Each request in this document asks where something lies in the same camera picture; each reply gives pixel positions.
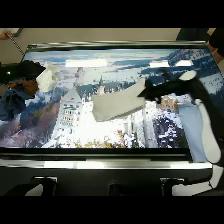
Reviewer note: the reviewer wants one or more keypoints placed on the person's hand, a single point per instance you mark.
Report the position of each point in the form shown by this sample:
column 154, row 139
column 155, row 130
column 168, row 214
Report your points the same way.
column 4, row 34

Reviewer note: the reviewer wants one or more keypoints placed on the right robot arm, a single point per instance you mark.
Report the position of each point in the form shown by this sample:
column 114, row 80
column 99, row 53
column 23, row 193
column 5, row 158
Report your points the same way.
column 209, row 133

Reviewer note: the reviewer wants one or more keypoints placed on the light blue garment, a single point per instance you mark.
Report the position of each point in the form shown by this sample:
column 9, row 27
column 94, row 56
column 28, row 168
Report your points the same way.
column 189, row 133

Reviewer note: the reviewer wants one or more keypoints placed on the person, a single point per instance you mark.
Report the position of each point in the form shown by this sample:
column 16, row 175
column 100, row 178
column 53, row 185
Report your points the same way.
column 218, row 40

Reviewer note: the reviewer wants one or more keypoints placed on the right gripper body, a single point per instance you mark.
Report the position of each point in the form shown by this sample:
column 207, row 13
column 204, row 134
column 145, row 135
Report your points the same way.
column 151, row 90

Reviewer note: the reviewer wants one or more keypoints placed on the silver frame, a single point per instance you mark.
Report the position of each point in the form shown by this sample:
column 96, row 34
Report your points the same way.
column 100, row 164

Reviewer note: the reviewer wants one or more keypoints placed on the brown garment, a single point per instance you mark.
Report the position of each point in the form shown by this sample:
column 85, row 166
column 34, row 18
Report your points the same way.
column 27, row 87

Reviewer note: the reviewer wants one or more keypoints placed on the black garment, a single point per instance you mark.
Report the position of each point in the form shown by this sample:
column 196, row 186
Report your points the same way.
column 23, row 70

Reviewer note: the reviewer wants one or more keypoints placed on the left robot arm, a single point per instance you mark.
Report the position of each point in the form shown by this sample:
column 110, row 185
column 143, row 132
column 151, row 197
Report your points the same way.
column 46, row 187

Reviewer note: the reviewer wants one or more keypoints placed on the pale grey garment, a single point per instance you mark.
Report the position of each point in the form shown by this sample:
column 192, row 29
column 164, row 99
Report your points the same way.
column 116, row 104

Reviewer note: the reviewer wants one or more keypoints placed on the white garment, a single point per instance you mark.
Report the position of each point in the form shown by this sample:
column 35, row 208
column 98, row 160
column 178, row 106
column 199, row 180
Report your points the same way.
column 47, row 79

